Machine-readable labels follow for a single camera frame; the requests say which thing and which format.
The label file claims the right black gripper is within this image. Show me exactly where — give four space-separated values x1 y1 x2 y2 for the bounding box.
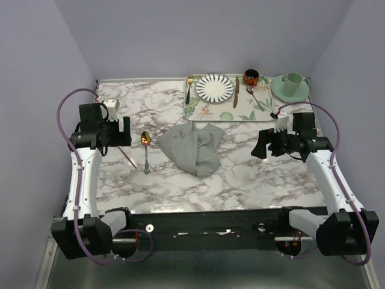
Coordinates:
251 125 300 159

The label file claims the grey cloth napkin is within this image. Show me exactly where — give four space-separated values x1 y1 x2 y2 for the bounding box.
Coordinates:
158 121 224 178

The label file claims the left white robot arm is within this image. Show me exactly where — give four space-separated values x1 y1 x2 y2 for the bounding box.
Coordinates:
51 99 134 259

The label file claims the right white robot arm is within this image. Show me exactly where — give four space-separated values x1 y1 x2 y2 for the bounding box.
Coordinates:
251 113 379 256

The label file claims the iridescent gold spoon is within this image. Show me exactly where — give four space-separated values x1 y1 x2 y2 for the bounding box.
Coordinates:
141 131 151 175

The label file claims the silver spoon on tray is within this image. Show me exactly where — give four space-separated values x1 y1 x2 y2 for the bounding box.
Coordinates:
247 85 265 111

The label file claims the green saucer plate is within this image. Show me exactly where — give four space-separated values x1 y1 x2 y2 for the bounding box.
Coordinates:
270 75 310 103

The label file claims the copper knife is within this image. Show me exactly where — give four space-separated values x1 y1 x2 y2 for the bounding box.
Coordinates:
233 76 240 109

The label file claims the orange black mug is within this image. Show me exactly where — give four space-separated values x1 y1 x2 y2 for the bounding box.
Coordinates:
243 69 259 87

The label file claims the floral serving tray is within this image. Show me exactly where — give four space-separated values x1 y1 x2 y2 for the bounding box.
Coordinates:
184 74 276 122

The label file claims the green cup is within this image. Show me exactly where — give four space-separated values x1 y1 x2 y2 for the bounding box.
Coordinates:
282 72 303 97

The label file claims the striped white plate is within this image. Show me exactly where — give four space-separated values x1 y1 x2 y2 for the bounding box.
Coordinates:
195 73 235 104

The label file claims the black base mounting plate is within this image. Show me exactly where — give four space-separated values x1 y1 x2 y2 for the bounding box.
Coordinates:
129 207 296 251

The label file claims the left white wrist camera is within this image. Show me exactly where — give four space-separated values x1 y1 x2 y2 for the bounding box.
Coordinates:
101 99 120 122

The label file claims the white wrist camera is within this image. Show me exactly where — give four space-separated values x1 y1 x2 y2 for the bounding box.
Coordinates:
101 99 120 122
270 111 289 132

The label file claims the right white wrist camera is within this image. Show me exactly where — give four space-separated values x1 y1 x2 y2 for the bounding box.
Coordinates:
270 111 289 132

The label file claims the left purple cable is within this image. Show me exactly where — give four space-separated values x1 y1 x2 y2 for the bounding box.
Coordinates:
57 88 154 266

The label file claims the gold green-handled fork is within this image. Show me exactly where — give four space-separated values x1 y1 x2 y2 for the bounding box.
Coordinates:
185 76 193 105

